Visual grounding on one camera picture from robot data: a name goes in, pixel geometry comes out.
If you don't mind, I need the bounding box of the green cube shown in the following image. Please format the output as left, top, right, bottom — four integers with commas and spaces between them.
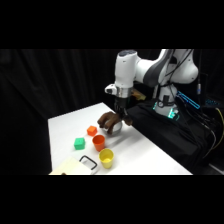
73, 137, 87, 151

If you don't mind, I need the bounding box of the green base light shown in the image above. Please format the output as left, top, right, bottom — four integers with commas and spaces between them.
152, 101, 181, 122

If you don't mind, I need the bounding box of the brown toy deer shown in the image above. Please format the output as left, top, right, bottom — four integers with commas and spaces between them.
96, 111, 134, 136

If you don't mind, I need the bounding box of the yellow cable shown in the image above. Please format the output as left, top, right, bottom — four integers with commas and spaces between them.
203, 107, 224, 158

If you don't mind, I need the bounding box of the black robot stand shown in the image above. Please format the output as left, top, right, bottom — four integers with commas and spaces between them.
123, 99, 218, 175

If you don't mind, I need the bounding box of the white container with black rim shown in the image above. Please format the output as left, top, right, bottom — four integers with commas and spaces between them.
78, 154, 100, 175

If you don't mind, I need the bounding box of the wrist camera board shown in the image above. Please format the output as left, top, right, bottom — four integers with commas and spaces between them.
130, 89, 147, 102

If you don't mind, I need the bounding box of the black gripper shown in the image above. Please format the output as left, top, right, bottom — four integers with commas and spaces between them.
114, 95, 130, 122

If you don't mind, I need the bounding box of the orange cup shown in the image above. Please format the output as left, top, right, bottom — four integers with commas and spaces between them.
92, 134, 107, 153

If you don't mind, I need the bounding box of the orange cube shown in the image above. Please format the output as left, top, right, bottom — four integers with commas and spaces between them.
86, 125, 98, 137

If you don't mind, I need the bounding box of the blue lit strip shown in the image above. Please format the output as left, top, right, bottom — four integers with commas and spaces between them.
175, 89, 202, 110

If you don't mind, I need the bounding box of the yellow cup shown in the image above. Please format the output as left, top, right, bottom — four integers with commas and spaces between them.
98, 148, 115, 170

